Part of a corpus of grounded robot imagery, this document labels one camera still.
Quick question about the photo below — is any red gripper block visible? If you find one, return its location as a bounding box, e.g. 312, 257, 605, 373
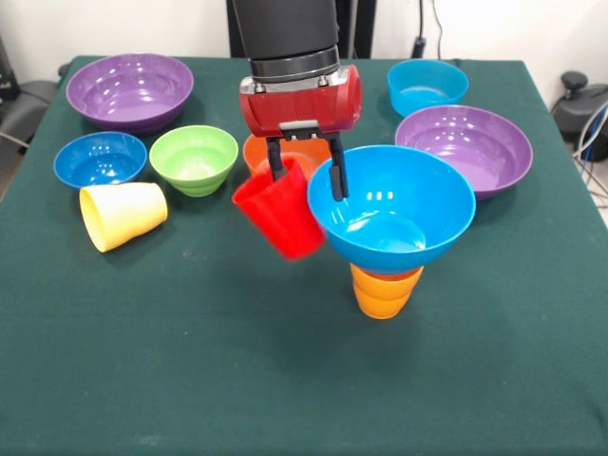
238, 64, 364, 201

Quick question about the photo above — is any red plastic cup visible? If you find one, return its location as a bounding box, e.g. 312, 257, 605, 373
231, 158, 327, 261

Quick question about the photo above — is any large light blue bowl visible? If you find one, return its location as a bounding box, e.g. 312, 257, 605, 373
306, 144, 477, 275

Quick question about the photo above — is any green plastic bowl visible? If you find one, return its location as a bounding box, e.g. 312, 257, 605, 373
148, 124, 240, 198

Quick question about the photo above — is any orange plastic cup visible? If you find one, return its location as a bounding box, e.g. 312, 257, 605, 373
349, 261, 426, 320

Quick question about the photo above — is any purple plastic bowl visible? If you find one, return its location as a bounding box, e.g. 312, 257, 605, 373
394, 104, 535, 201
65, 52, 196, 137

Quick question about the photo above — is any yellow plastic cup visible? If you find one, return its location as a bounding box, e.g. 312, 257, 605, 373
78, 181, 169, 254

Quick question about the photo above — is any dark blue plastic bowl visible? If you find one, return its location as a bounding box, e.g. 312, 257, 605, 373
52, 131, 149, 191

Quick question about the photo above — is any orange-red plastic bowl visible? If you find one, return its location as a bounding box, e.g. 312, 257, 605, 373
242, 134, 333, 180

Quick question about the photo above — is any small light blue bowl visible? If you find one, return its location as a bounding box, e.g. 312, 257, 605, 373
387, 58, 470, 119

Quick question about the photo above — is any dark green tablecloth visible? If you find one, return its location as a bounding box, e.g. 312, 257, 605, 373
0, 55, 608, 456

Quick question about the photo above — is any black office chair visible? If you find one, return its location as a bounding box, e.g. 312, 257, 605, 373
0, 32, 70, 143

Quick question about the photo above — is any black hanging cable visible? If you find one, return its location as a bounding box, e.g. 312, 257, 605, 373
411, 0, 428, 59

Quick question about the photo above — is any tangle of floor cables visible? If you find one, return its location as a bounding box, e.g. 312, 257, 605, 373
572, 102, 608, 200

